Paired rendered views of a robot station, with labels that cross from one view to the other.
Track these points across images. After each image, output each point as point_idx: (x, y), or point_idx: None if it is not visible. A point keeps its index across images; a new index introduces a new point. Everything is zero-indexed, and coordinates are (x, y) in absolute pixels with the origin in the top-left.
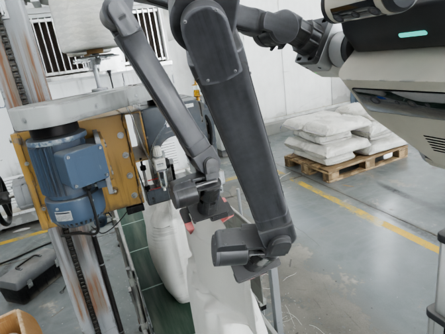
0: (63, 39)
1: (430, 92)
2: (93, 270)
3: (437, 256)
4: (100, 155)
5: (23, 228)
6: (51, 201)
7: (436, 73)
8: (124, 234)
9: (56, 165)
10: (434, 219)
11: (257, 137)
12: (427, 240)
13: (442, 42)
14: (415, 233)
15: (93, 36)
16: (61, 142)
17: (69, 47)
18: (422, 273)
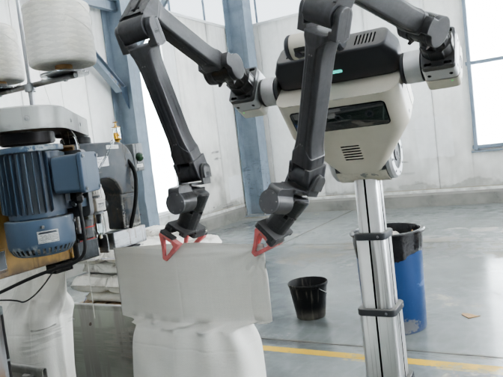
0: (52, 48)
1: (352, 105)
2: (1, 365)
3: (306, 356)
4: (96, 163)
5: None
6: (28, 221)
7: (355, 92)
8: None
9: (53, 170)
10: (286, 328)
11: (328, 87)
12: (290, 347)
13: (350, 76)
14: (275, 345)
15: (85, 49)
16: (55, 147)
17: (60, 56)
18: (301, 373)
